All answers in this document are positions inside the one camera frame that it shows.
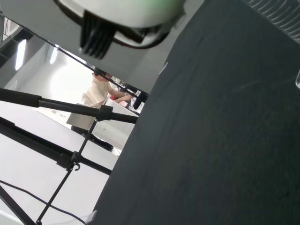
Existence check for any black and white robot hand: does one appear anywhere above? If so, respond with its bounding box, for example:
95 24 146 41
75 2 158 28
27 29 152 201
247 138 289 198
53 0 188 60

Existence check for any clear cloth clip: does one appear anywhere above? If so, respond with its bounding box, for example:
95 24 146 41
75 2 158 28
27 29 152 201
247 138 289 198
85 210 98 224
159 61 169 75

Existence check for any person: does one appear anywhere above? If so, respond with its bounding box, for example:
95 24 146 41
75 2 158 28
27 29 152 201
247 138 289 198
67 67 133 139

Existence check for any black tripod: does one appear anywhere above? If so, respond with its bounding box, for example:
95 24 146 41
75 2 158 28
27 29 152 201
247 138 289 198
0 87 139 225

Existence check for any black bench cloth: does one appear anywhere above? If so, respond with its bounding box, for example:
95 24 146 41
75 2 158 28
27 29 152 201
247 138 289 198
88 0 300 225

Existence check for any thin black floor cable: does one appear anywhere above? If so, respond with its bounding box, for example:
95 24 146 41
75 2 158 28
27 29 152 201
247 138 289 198
0 180 91 225

